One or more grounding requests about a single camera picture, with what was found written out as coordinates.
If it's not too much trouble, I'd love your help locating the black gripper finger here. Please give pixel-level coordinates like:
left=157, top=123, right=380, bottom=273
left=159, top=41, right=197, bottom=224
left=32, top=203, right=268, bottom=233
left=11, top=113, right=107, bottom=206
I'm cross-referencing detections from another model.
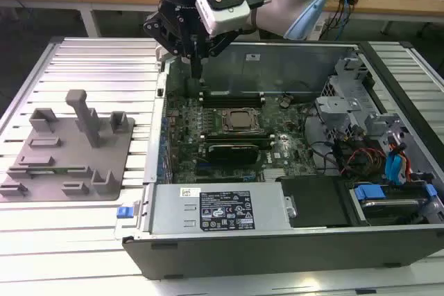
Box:
left=143, top=11, right=198, bottom=80
left=196, top=28, right=240, bottom=80

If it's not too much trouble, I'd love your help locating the black RAM slot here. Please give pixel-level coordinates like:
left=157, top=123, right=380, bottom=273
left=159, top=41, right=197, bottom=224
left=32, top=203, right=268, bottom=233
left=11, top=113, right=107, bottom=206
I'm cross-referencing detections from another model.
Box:
left=200, top=132, right=271, bottom=137
left=202, top=98, right=264, bottom=105
left=202, top=90, right=264, bottom=96
left=202, top=94, right=264, bottom=101
left=202, top=103, right=264, bottom=109

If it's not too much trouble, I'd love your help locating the silver CPU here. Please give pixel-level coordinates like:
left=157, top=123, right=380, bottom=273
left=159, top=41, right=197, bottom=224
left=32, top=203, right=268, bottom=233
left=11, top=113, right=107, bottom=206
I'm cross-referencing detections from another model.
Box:
left=229, top=111, right=255, bottom=129

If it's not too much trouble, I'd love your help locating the white labelled box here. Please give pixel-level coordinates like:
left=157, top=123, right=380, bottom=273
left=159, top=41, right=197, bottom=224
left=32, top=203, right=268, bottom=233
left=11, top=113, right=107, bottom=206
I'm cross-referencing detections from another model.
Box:
left=311, top=19, right=327, bottom=40

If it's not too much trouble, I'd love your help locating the black Quadro graphics card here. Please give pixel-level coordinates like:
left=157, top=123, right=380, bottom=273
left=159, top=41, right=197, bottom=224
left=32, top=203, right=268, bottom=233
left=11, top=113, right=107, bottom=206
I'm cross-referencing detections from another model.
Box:
left=206, top=142, right=260, bottom=166

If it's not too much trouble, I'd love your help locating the green Dell motherboard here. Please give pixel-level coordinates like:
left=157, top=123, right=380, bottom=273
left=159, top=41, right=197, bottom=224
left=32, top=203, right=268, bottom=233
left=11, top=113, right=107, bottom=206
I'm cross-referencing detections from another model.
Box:
left=162, top=93, right=320, bottom=184

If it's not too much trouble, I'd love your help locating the silver metal drive cage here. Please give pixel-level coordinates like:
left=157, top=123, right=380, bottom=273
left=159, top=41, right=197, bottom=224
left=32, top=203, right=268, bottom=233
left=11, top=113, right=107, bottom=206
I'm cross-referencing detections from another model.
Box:
left=314, top=55, right=416, bottom=172

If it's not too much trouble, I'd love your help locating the silver chipset heatsink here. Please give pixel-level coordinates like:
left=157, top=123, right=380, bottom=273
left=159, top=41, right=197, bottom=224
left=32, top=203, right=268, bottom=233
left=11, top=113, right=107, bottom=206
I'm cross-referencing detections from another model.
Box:
left=262, top=167, right=289, bottom=182

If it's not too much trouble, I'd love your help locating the grey parts rack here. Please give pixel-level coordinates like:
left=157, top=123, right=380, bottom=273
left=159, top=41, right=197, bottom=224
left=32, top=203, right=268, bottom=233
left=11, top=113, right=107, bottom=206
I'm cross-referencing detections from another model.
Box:
left=0, top=89, right=137, bottom=203

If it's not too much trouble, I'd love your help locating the silver power supply unit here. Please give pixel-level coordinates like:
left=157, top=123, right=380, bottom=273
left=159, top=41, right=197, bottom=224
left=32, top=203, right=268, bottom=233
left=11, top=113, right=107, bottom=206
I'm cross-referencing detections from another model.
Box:
left=148, top=183, right=296, bottom=236

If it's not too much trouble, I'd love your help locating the black plastic shroud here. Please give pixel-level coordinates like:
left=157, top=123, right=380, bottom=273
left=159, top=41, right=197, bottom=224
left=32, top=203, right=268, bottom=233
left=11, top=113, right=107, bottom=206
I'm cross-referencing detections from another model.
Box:
left=275, top=175, right=352, bottom=230

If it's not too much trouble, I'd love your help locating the hard disk in blue carrier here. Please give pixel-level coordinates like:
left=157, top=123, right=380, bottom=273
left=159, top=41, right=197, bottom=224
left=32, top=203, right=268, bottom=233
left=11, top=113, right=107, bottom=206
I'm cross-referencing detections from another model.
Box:
left=350, top=183, right=438, bottom=227

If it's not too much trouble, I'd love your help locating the black open PC case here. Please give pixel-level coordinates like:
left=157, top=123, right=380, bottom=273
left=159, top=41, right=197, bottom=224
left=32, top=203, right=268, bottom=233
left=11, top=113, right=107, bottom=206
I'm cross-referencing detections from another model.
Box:
left=114, top=37, right=444, bottom=281

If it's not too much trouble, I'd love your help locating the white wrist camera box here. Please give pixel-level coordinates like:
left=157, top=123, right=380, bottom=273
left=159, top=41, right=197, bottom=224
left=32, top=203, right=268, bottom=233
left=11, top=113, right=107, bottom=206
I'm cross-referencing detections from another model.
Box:
left=194, top=0, right=251, bottom=37

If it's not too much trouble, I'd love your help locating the metal socket cover frame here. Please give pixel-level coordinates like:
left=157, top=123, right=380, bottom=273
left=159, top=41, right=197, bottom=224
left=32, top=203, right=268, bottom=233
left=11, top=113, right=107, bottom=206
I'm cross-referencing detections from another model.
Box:
left=221, top=107, right=261, bottom=134

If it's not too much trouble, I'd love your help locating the red yellow wire bundle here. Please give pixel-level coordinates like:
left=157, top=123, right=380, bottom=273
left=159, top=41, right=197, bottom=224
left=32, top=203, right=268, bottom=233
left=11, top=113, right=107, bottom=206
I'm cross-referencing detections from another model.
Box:
left=332, top=136, right=389, bottom=181

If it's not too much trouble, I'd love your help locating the blue flat cable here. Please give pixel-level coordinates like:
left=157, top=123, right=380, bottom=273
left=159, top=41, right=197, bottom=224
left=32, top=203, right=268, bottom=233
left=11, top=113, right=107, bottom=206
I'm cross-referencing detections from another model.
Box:
left=388, top=150, right=407, bottom=186

